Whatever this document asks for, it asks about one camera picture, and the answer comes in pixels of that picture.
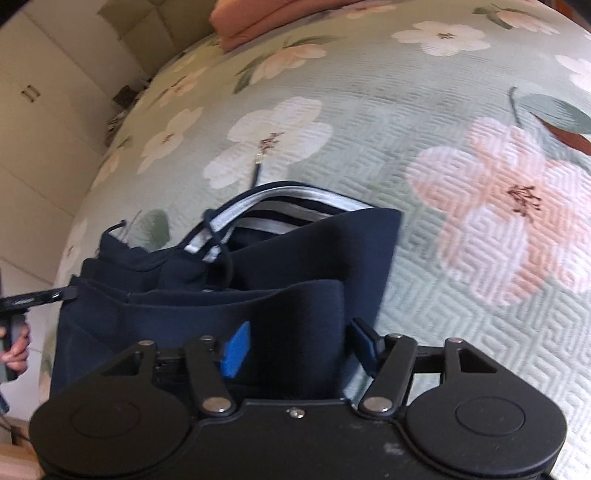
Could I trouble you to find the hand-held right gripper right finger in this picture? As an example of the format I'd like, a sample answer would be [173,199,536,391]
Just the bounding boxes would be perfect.
[348,318,500,415]

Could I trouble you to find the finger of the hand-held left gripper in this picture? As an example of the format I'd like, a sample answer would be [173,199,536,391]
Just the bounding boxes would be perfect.
[0,285,80,315]

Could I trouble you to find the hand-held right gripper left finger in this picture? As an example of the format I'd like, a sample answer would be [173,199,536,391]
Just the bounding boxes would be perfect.
[98,321,252,417]

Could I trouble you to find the navy striped zip hoodie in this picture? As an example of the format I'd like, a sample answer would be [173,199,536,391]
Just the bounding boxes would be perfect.
[50,152,402,402]

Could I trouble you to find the person's left hand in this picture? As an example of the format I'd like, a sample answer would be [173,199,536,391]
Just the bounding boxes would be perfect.
[0,322,32,374]

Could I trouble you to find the white wardrobe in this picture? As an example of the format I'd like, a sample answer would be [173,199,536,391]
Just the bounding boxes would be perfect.
[0,9,155,289]

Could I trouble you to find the beige nightstand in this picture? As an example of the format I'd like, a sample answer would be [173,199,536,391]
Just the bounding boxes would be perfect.
[104,79,151,149]

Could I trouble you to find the bed with floral bedspread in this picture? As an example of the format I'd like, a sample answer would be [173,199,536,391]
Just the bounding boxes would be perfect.
[39,0,591,480]

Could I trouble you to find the beige padded headboard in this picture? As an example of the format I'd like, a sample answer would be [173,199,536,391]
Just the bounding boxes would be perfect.
[98,0,222,86]

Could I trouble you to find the folded pink blanket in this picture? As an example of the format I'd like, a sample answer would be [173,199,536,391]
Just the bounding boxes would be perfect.
[209,0,399,52]

